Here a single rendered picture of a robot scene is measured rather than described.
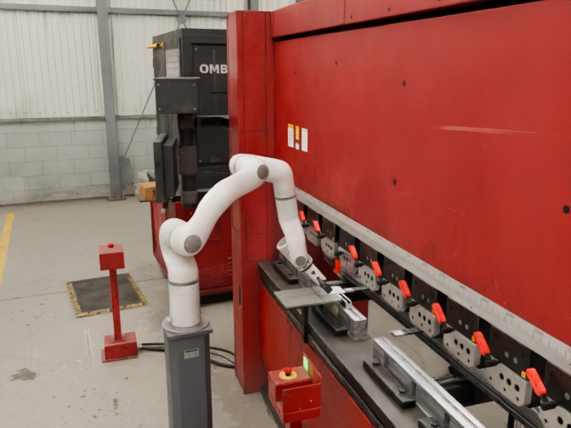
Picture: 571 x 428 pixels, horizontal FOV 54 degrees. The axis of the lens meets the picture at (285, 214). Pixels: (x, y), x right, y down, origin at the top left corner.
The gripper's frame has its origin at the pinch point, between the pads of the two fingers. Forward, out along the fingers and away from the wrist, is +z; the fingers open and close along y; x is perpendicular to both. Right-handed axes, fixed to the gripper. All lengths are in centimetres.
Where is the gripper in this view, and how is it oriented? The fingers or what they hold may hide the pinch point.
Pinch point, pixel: (325, 287)
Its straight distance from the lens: 261.7
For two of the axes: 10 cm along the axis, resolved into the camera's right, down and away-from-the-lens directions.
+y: -3.1, -2.4, 9.2
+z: 6.1, 6.9, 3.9
